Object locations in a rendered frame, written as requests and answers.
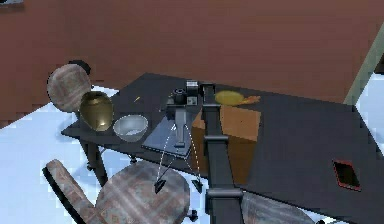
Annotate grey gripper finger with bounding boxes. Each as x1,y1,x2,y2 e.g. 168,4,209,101
184,123,204,195
154,123,177,195

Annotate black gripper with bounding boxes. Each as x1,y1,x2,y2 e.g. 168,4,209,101
165,87,188,149

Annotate patterned fabric office chair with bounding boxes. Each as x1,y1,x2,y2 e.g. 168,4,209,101
46,59,93,113
41,158,200,224
241,191,317,224

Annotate grey blue laptop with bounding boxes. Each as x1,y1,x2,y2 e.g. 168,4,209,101
141,114,194,160

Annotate silver bowl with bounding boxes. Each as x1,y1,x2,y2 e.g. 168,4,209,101
112,114,150,144

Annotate brown cardboard box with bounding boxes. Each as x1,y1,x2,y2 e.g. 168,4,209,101
191,105,262,186

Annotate orange carrot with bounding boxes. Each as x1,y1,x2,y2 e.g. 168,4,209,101
237,95,262,106

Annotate gold vase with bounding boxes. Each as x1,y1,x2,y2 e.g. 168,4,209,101
78,91,115,132

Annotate dark grey table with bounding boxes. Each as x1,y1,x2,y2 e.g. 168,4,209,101
61,72,384,224

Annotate black phone red case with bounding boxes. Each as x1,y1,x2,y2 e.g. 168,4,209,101
332,159,362,192

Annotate pale green door frame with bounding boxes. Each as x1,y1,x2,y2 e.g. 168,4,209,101
342,21,384,106

